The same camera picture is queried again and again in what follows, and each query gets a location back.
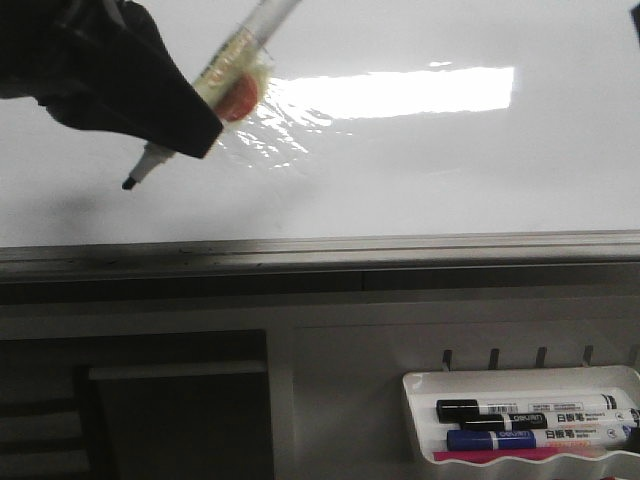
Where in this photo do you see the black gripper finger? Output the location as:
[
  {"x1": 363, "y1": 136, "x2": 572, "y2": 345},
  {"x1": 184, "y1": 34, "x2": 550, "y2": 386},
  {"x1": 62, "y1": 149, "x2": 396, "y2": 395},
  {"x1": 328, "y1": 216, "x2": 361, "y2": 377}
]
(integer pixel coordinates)
[{"x1": 1, "y1": 1, "x2": 223, "y2": 158}]

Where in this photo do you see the black whiteboard marker with tape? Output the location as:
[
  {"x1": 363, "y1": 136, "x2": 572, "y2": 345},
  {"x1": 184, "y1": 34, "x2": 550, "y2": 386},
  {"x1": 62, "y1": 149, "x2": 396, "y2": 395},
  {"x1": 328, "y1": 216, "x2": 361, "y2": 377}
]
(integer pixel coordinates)
[{"x1": 122, "y1": 1, "x2": 299, "y2": 190}]

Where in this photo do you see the white whiteboard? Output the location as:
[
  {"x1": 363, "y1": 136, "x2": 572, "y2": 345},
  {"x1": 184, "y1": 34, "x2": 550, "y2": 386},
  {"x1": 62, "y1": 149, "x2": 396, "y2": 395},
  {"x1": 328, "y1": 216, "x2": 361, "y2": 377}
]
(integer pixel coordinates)
[{"x1": 1, "y1": 1, "x2": 639, "y2": 247}]

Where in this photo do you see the dark cabinet panel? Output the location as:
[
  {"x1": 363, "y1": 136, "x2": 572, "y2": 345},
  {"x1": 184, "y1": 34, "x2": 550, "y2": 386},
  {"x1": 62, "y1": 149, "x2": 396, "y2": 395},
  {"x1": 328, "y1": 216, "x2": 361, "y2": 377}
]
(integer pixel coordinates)
[{"x1": 84, "y1": 361, "x2": 275, "y2": 479}]

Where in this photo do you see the black capped marker top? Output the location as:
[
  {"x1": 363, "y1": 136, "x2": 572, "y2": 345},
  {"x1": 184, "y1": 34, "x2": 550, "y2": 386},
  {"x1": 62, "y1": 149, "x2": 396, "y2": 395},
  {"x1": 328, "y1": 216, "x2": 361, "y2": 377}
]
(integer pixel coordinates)
[{"x1": 436, "y1": 393, "x2": 624, "y2": 423}]

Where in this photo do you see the black capped marker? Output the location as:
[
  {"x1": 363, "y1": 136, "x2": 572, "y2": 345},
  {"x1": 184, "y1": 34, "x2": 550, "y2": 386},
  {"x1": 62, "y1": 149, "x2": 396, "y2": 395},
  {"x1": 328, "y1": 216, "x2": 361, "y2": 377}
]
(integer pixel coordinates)
[
  {"x1": 459, "y1": 408, "x2": 639, "y2": 431},
  {"x1": 436, "y1": 393, "x2": 624, "y2": 423}
]

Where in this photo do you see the blue capped marker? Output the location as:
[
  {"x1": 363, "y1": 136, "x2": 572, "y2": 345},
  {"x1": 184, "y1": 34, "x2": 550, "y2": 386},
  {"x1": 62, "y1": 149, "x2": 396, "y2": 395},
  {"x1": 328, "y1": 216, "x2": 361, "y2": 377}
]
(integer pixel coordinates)
[{"x1": 446, "y1": 426, "x2": 634, "y2": 451}]

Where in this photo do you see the pink eraser strip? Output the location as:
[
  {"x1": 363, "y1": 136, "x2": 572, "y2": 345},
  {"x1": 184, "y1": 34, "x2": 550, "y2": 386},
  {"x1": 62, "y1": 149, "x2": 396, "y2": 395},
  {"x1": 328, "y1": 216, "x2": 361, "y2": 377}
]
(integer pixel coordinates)
[{"x1": 433, "y1": 447, "x2": 605, "y2": 464}]

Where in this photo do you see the white plastic marker tray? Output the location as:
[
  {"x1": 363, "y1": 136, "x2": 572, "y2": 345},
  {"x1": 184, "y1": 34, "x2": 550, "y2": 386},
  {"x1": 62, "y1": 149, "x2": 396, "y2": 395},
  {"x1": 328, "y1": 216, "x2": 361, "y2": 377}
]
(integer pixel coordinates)
[{"x1": 403, "y1": 366, "x2": 639, "y2": 479}]

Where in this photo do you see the black capped marker middle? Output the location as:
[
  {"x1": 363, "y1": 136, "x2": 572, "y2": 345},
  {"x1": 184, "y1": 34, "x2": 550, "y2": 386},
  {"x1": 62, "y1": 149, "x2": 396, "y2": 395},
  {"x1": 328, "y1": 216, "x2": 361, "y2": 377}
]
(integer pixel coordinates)
[{"x1": 459, "y1": 408, "x2": 639, "y2": 431}]

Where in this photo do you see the grey whiteboard frame ledge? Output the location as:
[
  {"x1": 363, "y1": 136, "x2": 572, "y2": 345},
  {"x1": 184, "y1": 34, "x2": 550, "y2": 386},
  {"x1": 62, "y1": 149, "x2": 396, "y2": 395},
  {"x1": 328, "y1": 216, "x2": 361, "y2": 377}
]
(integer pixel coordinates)
[{"x1": 1, "y1": 230, "x2": 639, "y2": 284}]

